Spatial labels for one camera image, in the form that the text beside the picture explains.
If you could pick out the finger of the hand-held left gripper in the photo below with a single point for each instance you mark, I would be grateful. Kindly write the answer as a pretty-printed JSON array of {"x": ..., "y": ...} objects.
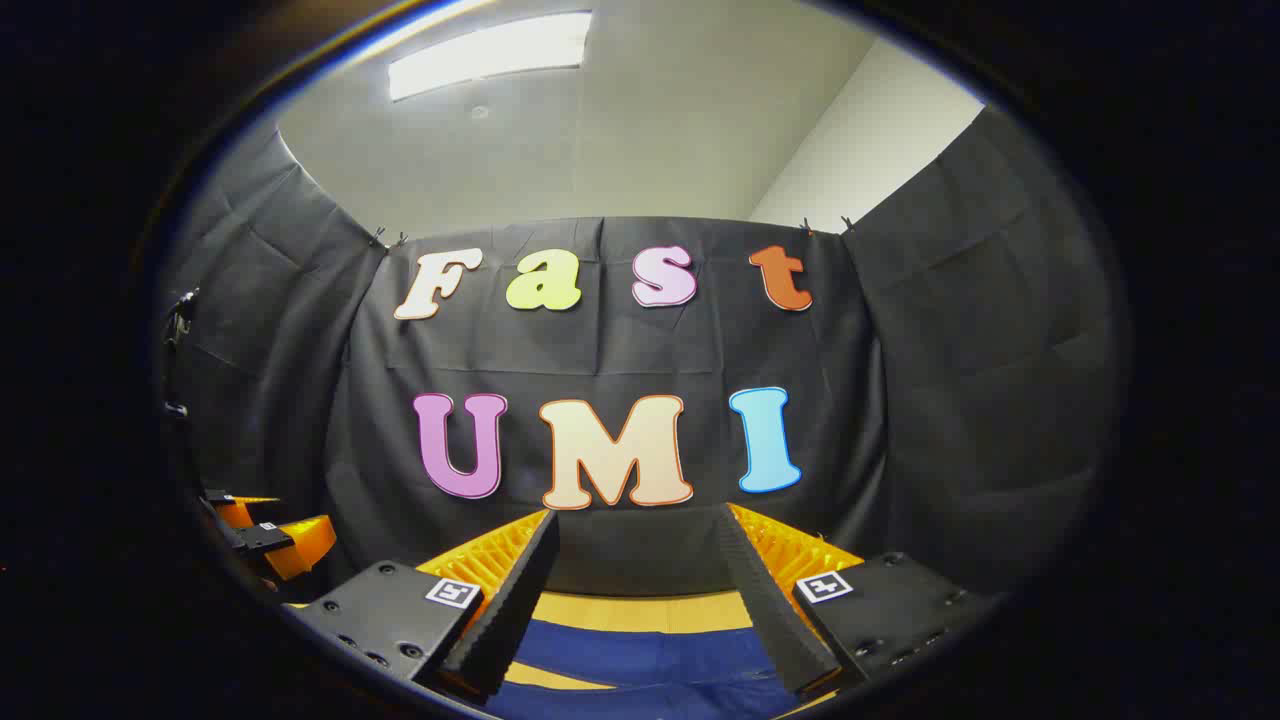
[
  {"x": 240, "y": 512},
  {"x": 300, "y": 545}
]

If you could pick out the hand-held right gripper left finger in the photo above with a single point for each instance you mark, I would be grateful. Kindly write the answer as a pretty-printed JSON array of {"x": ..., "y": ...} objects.
[{"x": 505, "y": 610}]

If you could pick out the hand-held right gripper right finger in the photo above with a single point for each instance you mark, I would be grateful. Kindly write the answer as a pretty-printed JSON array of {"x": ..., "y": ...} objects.
[{"x": 775, "y": 610}]

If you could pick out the blue denim jeans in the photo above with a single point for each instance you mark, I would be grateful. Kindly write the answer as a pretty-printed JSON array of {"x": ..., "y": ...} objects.
[{"x": 640, "y": 650}]

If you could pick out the black backdrop cloth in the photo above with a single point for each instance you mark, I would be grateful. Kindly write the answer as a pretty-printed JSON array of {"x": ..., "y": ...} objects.
[{"x": 600, "y": 350}]

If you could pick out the rectangular ceiling light panel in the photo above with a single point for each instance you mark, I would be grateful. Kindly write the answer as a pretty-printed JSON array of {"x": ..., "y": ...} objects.
[{"x": 490, "y": 55}]

